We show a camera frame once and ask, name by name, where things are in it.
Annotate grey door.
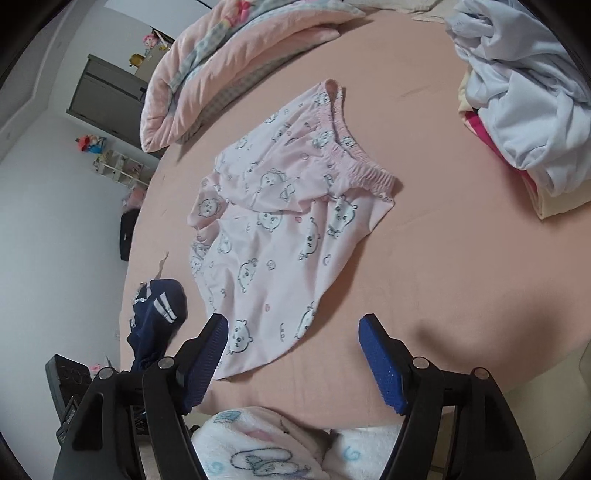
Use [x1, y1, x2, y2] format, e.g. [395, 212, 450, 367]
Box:
[66, 54, 148, 149]

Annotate pile of folded clothes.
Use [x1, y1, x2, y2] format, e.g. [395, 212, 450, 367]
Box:
[446, 1, 590, 219]

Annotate navy striped garment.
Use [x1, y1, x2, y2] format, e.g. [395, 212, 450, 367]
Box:
[127, 279, 188, 373]

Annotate black backpack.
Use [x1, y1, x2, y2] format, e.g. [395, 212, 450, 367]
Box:
[119, 209, 140, 262]

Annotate fluffy cartoon pajama leg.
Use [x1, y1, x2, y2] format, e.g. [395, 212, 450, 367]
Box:
[191, 406, 401, 479]

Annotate pink cartoon pajama pants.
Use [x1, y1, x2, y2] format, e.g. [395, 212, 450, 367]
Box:
[188, 80, 396, 380]

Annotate white shelf rack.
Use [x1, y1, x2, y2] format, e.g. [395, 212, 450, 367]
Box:
[93, 150, 151, 188]

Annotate colourful plush toy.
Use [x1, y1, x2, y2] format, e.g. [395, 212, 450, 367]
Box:
[75, 135, 106, 155]

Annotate pink folded quilt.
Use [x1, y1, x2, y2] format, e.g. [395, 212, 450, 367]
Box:
[139, 1, 366, 153]

